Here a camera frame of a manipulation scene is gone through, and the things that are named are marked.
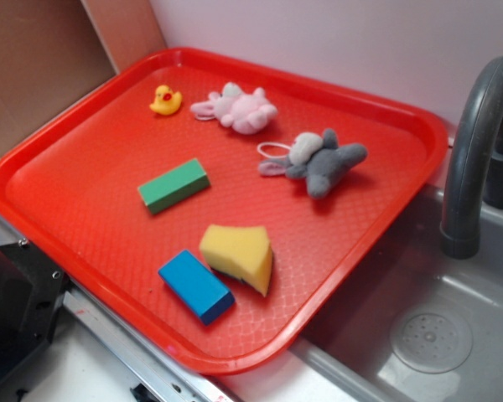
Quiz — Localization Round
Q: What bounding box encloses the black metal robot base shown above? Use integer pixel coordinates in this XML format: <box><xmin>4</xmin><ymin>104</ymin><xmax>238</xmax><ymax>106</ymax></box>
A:
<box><xmin>0</xmin><ymin>243</ymin><xmax>69</xmax><ymax>378</ymax></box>

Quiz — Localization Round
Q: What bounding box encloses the red plastic tray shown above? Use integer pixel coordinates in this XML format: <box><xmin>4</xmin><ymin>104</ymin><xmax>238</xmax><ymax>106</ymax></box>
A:
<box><xmin>0</xmin><ymin>49</ymin><xmax>448</xmax><ymax>374</ymax></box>

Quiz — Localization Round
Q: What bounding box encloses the yellow sponge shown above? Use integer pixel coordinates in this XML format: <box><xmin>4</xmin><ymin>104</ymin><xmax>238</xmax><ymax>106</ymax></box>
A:
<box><xmin>200</xmin><ymin>224</ymin><xmax>273</xmax><ymax>297</ymax></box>

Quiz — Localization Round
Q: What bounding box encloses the green wooden block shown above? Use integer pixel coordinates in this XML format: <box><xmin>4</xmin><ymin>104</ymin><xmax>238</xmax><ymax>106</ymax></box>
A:
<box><xmin>137</xmin><ymin>158</ymin><xmax>210</xmax><ymax>214</ymax></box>

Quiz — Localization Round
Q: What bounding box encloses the gray plush elephant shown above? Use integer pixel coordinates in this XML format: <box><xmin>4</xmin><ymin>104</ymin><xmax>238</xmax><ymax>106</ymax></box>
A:
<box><xmin>258</xmin><ymin>129</ymin><xmax>368</xmax><ymax>200</ymax></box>

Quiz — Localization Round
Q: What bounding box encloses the pink plush bunny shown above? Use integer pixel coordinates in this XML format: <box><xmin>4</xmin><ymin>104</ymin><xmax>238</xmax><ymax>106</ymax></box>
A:
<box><xmin>189</xmin><ymin>82</ymin><xmax>278</xmax><ymax>135</ymax></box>

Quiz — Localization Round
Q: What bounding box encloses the blue wooden block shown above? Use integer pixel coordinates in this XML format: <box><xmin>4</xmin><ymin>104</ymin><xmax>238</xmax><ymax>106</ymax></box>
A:
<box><xmin>158</xmin><ymin>250</ymin><xmax>235</xmax><ymax>326</ymax></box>

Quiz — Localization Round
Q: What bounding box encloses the yellow rubber duck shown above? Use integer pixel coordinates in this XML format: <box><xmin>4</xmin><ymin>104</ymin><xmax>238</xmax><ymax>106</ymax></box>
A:
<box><xmin>149</xmin><ymin>85</ymin><xmax>183</xmax><ymax>116</ymax></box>

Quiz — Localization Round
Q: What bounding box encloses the gray toy sink basin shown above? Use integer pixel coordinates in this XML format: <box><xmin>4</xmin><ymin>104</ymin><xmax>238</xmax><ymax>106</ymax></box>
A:
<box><xmin>292</xmin><ymin>187</ymin><xmax>503</xmax><ymax>401</ymax></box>

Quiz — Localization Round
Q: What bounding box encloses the gray toy faucet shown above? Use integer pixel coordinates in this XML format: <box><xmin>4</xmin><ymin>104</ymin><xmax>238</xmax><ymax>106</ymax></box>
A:
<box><xmin>440</xmin><ymin>56</ymin><xmax>503</xmax><ymax>259</ymax></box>

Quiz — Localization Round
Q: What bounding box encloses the brown cardboard panel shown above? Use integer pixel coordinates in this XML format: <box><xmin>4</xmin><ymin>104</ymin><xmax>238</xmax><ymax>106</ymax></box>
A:
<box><xmin>0</xmin><ymin>1</ymin><xmax>166</xmax><ymax>157</ymax></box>

